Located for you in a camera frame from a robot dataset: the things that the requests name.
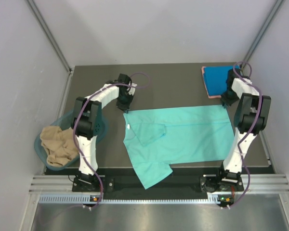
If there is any teal green t shirt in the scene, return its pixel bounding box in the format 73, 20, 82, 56
123, 105, 234, 189

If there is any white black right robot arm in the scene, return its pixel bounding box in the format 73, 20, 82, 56
215, 68, 271, 191

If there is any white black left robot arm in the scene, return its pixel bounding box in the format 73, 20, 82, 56
71, 74, 137, 191

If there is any folded pink t shirt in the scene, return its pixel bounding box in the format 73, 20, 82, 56
201, 66, 221, 99

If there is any folded blue t shirt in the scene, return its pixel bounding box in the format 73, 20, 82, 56
204, 65, 233, 96

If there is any crumpled beige t shirt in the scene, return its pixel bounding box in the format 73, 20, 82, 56
40, 126, 79, 167

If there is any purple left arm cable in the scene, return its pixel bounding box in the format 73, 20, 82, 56
72, 72, 150, 209

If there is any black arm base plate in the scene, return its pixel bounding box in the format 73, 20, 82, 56
72, 167, 244, 199

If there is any aluminium frame rail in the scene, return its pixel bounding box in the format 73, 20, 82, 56
29, 174, 289, 194

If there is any right aluminium corner post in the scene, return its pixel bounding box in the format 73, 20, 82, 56
243, 0, 286, 62

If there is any aluminium corner post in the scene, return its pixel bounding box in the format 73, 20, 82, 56
25, 0, 72, 72
243, 0, 286, 62

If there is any grey slotted cable duct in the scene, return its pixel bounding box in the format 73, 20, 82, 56
39, 194, 230, 205

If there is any left aluminium corner post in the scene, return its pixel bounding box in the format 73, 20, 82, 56
25, 0, 72, 72

